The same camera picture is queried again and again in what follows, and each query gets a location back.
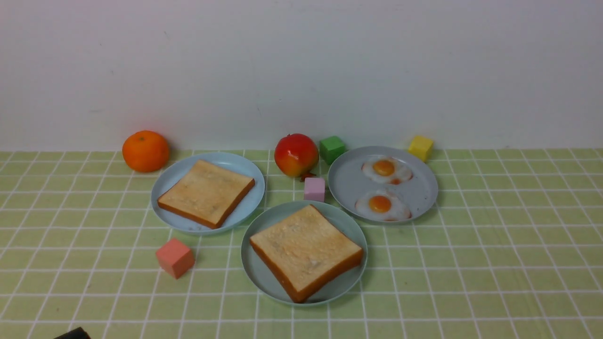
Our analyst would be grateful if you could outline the red cube block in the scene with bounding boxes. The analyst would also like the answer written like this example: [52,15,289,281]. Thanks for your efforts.
[155,238,196,280]

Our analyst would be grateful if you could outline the green cube block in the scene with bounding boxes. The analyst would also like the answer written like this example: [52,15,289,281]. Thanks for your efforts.
[319,136,347,165]

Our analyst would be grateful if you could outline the fried egg back right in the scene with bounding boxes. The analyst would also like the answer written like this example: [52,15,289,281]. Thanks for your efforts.
[360,156,414,185]

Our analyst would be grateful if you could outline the orange tangerine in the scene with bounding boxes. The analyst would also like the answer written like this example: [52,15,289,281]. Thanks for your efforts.
[122,130,170,172]

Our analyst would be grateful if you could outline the grey egg plate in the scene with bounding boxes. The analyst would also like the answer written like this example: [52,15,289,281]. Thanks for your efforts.
[328,146,439,225]

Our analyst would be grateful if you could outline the light green centre plate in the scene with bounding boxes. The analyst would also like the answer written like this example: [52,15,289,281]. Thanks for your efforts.
[241,201,368,307]

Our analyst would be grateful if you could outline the toast slice top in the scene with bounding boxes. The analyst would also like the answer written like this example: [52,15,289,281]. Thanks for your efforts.
[249,204,365,304]

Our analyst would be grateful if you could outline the pink cube block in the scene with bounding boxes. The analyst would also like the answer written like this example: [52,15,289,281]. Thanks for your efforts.
[303,177,326,202]

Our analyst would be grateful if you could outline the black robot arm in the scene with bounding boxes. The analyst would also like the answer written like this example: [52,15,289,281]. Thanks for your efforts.
[55,327,91,339]

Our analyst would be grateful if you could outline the light blue bread plate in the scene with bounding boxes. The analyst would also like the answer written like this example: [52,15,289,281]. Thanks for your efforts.
[151,153,266,236]

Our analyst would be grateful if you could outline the red yellow apple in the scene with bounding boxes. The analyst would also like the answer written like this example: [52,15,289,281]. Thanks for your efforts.
[274,133,319,182]

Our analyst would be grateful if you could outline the toast slice remaining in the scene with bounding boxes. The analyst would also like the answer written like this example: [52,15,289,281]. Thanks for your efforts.
[157,160,255,229]

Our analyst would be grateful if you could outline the yellow cube block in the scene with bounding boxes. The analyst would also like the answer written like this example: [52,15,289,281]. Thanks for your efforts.
[407,135,434,163]

